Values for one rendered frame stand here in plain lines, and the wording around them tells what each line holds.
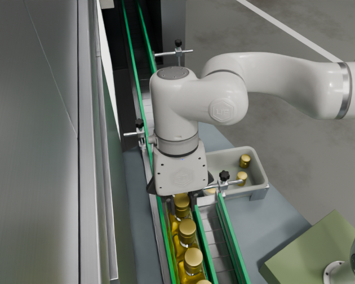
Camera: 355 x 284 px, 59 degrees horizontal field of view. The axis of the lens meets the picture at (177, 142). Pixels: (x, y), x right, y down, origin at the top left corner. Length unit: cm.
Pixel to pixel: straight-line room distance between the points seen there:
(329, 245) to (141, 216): 59
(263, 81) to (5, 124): 43
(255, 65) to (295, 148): 181
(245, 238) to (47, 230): 87
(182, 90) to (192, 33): 279
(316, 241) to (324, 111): 63
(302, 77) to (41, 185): 39
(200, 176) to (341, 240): 62
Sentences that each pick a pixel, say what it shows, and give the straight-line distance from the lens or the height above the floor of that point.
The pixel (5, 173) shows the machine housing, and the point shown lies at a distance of 22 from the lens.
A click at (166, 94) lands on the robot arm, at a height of 142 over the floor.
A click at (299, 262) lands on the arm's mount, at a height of 82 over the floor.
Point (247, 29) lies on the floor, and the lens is 337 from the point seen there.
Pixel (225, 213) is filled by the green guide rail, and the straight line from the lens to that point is 87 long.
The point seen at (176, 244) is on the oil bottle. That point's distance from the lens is 70.
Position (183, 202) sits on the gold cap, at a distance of 65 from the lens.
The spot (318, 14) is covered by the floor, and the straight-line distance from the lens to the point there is 384.
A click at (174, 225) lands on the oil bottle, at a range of 71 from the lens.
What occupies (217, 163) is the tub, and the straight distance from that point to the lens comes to 117.
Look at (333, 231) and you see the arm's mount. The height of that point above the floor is 82.
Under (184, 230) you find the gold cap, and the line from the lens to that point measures 63.
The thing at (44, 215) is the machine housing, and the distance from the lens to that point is 28.
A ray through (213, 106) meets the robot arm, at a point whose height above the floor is 142.
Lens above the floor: 174
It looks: 51 degrees down
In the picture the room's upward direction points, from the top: straight up
